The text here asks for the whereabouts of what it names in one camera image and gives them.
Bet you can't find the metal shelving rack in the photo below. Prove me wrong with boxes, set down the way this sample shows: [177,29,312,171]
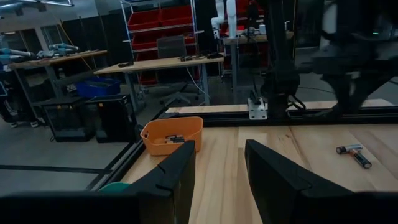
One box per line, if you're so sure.
[120,0,205,86]

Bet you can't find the wooden desk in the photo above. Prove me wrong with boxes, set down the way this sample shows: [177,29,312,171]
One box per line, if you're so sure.
[93,55,225,108]

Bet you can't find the person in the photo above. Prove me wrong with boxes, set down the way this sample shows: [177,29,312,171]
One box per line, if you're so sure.
[0,62,40,129]

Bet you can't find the white mounting bracket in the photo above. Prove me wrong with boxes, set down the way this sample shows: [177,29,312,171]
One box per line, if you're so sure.
[247,96,268,121]

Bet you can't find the blue storage bin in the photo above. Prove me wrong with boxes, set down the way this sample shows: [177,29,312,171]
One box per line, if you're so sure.
[75,77,122,99]

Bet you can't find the orange plastic bin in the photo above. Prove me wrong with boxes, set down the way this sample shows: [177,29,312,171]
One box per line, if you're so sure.
[140,116,204,157]

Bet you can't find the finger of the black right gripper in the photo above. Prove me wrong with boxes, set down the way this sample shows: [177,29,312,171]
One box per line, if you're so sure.
[350,73,390,114]
[322,73,353,114]

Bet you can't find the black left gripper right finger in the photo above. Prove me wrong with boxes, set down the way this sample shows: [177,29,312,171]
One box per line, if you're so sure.
[244,139,354,224]

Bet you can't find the wooden workbench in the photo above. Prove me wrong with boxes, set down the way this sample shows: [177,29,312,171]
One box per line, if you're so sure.
[8,49,109,100]

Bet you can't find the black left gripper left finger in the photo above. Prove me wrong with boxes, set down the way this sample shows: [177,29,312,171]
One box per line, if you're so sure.
[122,139,197,224]

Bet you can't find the black box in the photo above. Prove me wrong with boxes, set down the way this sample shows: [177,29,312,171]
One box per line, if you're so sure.
[41,96,96,143]
[86,94,139,144]

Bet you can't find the grey office chair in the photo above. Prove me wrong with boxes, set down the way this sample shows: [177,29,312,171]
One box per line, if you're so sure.
[156,34,201,107]

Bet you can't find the ceiling light strip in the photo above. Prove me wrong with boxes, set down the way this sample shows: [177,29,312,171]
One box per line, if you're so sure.
[0,0,75,7]

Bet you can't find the red storage bin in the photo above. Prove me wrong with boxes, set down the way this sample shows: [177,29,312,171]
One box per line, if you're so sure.
[160,5,193,27]
[132,32,159,50]
[127,9,162,31]

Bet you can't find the teal plastic bin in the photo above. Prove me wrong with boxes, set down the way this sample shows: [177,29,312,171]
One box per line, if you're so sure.
[98,181,131,193]

